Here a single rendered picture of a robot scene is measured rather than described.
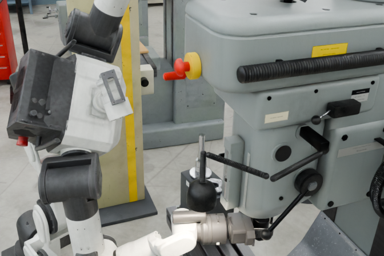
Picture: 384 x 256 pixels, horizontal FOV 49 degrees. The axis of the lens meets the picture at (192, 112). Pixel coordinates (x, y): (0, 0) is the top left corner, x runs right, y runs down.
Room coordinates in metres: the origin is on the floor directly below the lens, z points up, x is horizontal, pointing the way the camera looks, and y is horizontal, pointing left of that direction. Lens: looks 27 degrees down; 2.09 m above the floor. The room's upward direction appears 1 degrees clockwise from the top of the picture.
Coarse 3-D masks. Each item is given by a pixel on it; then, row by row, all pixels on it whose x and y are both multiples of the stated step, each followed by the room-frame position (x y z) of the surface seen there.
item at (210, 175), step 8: (192, 168) 1.45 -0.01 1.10; (208, 168) 1.45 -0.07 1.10; (184, 176) 1.42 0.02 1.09; (192, 176) 1.40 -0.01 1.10; (208, 176) 1.40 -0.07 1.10; (216, 176) 1.42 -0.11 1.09; (184, 184) 1.42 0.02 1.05; (216, 184) 1.36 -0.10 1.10; (184, 192) 1.41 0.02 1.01; (184, 200) 1.41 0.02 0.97; (184, 208) 1.41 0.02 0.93; (216, 208) 1.27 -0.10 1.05; (224, 208) 1.29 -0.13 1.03
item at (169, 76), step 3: (171, 72) 0.97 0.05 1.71; (174, 72) 0.97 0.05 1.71; (165, 75) 0.96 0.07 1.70; (168, 75) 0.96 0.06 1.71; (171, 75) 0.96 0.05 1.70; (174, 75) 0.97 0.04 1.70; (177, 75) 0.97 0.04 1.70; (183, 75) 0.97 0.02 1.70; (165, 78) 0.96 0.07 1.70; (168, 78) 0.96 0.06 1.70; (171, 78) 0.96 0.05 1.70; (174, 78) 0.97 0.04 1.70; (177, 78) 0.97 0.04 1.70; (180, 78) 0.97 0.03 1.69; (183, 78) 0.97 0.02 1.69
